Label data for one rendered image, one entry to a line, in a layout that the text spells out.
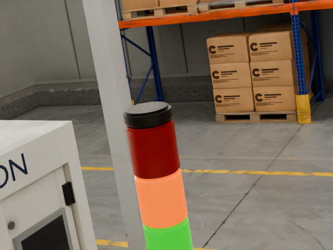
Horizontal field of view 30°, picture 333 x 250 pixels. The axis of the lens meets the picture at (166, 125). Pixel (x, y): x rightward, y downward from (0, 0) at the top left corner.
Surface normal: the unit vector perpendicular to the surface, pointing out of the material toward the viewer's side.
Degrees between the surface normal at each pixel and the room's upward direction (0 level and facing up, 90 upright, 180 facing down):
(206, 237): 0
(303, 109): 90
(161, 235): 90
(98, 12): 90
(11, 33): 90
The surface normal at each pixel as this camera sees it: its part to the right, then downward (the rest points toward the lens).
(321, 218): -0.15, -0.95
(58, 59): -0.44, 0.31
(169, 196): 0.37, 0.20
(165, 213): 0.12, 0.25
